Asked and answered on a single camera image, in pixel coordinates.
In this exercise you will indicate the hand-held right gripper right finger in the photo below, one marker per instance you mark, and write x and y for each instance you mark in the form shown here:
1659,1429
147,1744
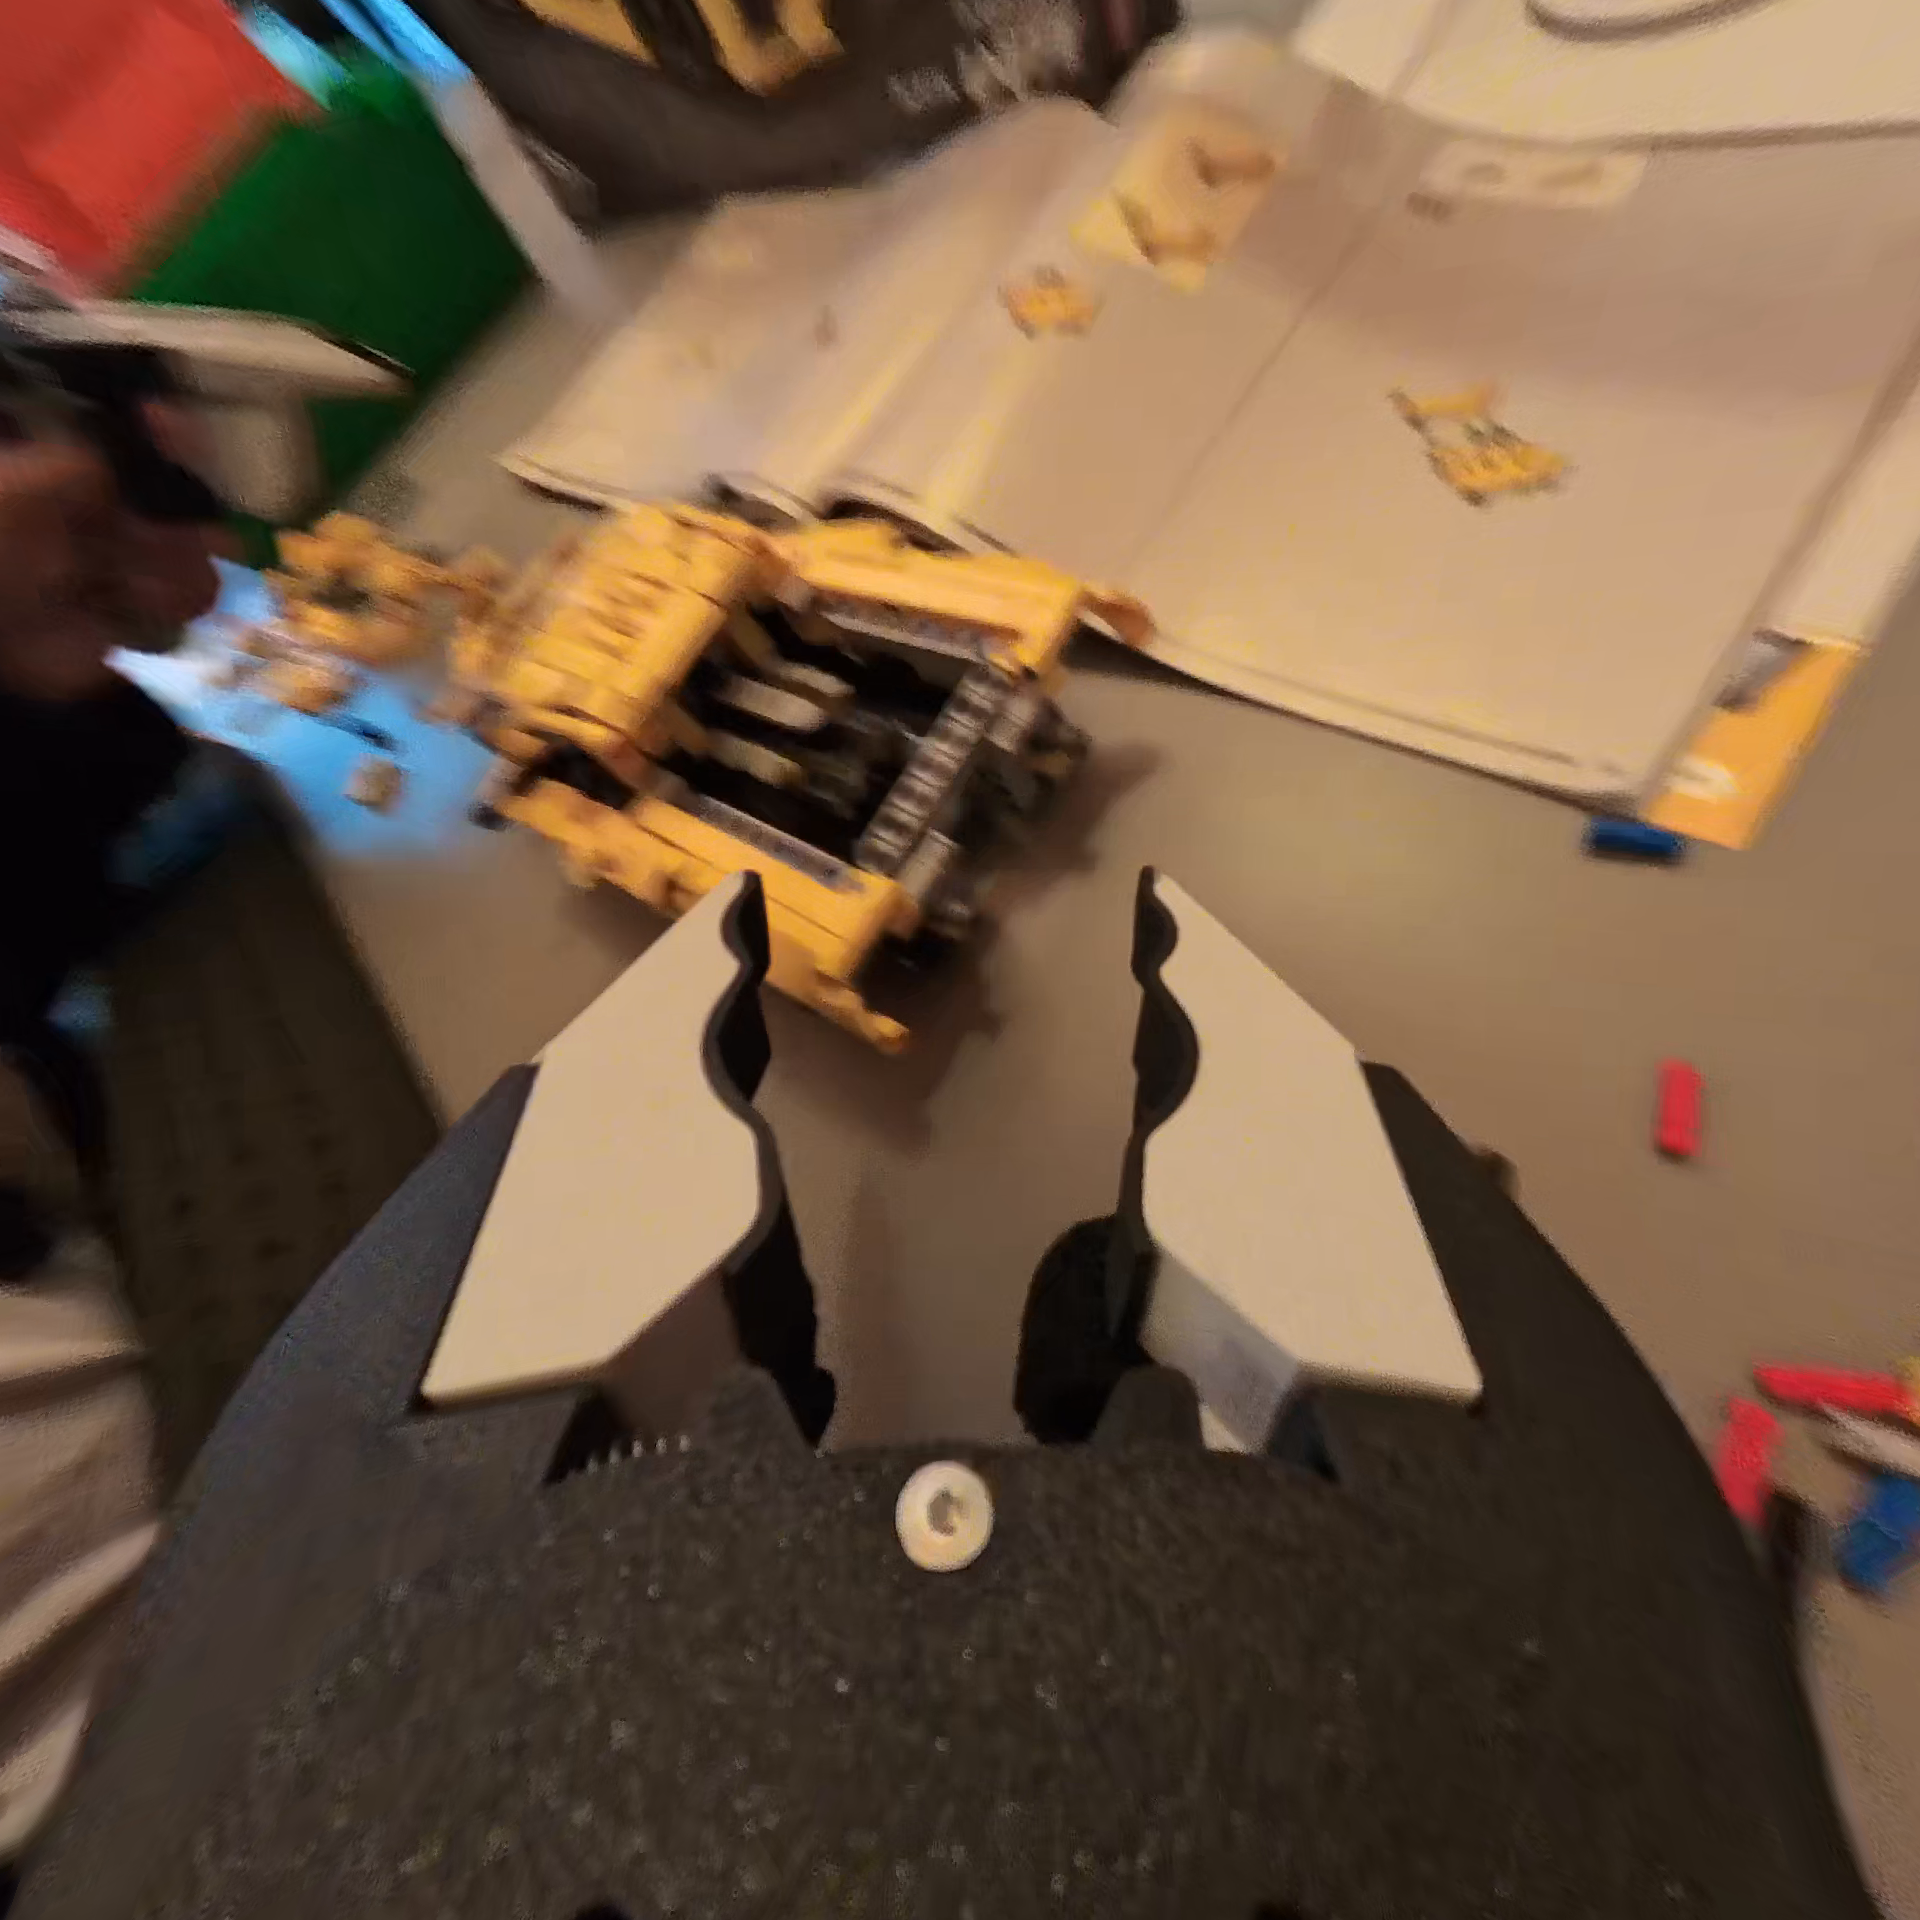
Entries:
1290,1200

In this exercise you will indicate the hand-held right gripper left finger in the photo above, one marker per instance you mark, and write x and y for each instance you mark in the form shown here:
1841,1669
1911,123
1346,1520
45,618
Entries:
599,1200

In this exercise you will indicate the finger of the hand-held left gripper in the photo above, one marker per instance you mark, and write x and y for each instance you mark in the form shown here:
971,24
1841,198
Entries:
226,352
270,458

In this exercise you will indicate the scatter of small coloured pins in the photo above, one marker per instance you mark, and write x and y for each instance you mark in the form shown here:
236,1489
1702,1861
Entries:
1682,1108

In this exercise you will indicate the yellow toy brick car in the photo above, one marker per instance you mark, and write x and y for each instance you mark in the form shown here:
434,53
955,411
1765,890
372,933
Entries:
675,645

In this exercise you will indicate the instruction booklet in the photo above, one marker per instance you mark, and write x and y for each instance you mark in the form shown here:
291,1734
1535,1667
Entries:
1349,524

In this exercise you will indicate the grey desk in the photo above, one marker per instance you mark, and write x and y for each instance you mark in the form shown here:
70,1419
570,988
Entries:
1349,973

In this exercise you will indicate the person's left hand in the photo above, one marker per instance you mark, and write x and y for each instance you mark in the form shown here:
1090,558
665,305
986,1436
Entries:
61,569

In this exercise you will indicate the green storage bin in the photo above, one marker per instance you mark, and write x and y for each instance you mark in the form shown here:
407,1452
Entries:
347,253

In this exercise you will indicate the pile of yellow bricks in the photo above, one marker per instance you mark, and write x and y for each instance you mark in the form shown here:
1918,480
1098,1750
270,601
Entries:
347,600

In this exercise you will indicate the red plastic tote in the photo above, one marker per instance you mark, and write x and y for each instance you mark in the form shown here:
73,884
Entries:
119,118

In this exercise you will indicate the black studded baseplate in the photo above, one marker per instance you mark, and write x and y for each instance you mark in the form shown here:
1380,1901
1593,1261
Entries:
270,1124

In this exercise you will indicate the black toy set box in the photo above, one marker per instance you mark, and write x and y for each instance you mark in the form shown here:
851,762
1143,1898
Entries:
750,118

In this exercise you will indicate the person's white sweater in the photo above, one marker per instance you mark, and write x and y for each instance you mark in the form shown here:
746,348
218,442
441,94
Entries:
61,1500

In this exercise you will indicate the orange paper sheet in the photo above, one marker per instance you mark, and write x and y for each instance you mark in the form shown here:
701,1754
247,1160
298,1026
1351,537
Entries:
1756,749

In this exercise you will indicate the white tablet stand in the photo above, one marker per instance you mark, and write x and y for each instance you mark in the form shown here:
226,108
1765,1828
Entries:
1577,66

